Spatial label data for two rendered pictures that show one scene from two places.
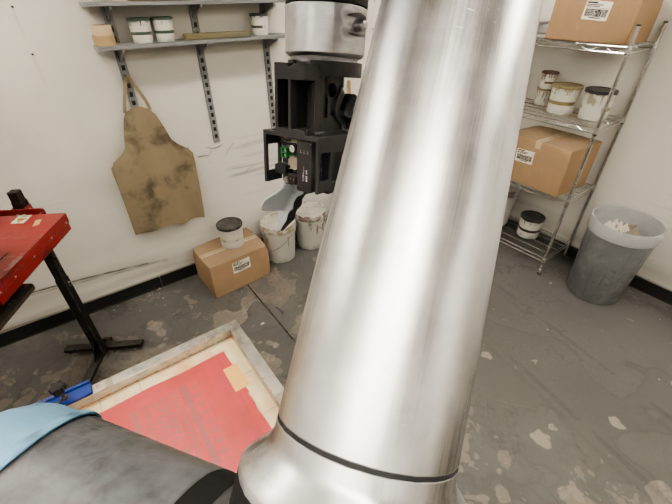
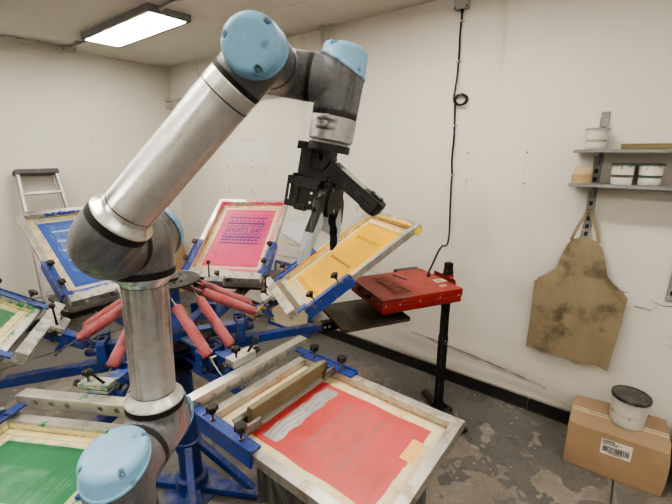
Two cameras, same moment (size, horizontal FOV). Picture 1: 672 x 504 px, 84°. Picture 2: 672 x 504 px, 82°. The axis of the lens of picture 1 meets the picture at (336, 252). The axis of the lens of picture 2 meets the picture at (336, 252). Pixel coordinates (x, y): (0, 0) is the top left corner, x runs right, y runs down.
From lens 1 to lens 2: 0.68 m
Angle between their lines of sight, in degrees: 69
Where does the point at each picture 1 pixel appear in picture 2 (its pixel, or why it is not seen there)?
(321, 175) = (296, 198)
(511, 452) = not seen: outside the picture
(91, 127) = (538, 243)
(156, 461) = not seen: hidden behind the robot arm
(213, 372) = (407, 434)
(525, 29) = (181, 106)
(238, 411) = (382, 466)
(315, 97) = (303, 157)
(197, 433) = (352, 447)
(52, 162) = (496, 259)
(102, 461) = not seen: hidden behind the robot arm
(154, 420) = (351, 419)
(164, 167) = (585, 299)
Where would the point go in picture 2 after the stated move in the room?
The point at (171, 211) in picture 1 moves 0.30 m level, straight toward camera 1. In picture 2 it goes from (571, 344) to (555, 359)
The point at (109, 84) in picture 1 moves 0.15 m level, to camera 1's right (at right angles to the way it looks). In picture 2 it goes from (571, 214) to (591, 217)
